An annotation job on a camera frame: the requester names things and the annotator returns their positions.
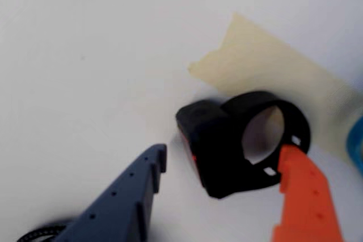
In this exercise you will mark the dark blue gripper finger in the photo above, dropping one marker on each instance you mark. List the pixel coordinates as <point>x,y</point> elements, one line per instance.
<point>119,210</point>

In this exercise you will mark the short beige masking tape strip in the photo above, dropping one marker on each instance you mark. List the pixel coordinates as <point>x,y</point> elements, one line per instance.
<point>255,63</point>

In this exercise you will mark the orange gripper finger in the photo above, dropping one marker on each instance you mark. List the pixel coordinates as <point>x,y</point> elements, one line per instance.
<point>306,205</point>

